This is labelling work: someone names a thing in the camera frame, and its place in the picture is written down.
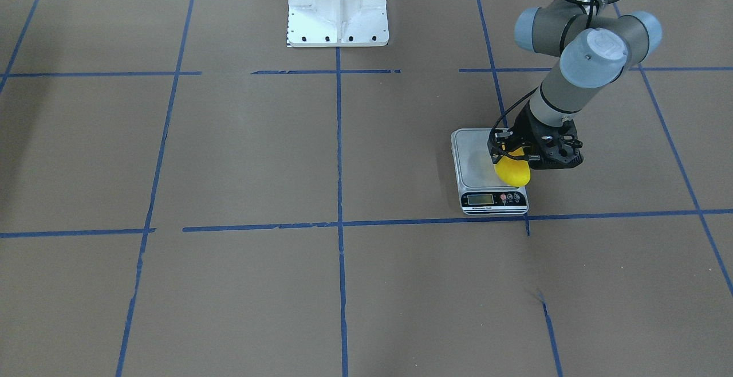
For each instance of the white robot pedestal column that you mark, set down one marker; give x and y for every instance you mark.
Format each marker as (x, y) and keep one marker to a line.
(320, 23)

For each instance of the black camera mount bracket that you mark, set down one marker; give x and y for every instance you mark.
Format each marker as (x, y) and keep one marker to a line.
(557, 147)

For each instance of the silver digital kitchen scale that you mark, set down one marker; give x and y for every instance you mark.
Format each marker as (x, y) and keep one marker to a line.
(481, 191)

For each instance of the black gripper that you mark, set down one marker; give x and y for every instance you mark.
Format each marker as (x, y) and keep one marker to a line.
(525, 125)

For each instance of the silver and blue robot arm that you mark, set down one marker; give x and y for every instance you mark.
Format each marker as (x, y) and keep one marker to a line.
(592, 51)

